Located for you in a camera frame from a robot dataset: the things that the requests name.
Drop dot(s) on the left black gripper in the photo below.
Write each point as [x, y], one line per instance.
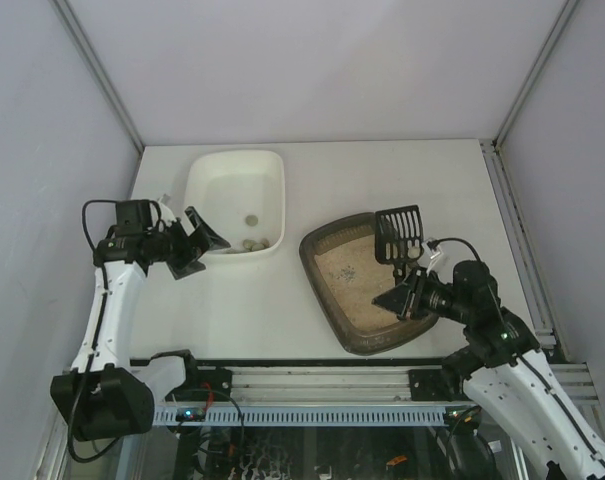
[183, 245]

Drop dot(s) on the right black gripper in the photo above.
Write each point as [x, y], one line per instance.
[415, 293]

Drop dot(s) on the black slotted litter scoop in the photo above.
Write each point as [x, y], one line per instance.
[396, 230]

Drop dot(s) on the brown translucent litter box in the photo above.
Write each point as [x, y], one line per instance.
[339, 262]

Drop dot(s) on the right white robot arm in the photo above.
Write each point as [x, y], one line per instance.
[503, 369]

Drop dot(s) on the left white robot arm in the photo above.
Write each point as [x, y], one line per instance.
[102, 396]

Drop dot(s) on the green clump in litter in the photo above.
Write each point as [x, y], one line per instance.
[414, 252]

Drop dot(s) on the white plastic waste tray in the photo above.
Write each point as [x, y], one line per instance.
[225, 187]

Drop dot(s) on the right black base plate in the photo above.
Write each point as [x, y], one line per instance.
[431, 384]

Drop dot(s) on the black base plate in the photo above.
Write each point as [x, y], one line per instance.
[200, 382]
[431, 384]

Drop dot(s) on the grey slotted cable duct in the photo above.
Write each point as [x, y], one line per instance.
[226, 415]

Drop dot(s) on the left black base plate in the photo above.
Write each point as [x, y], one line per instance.
[200, 382]

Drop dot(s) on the aluminium mounting rail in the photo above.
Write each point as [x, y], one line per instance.
[321, 384]

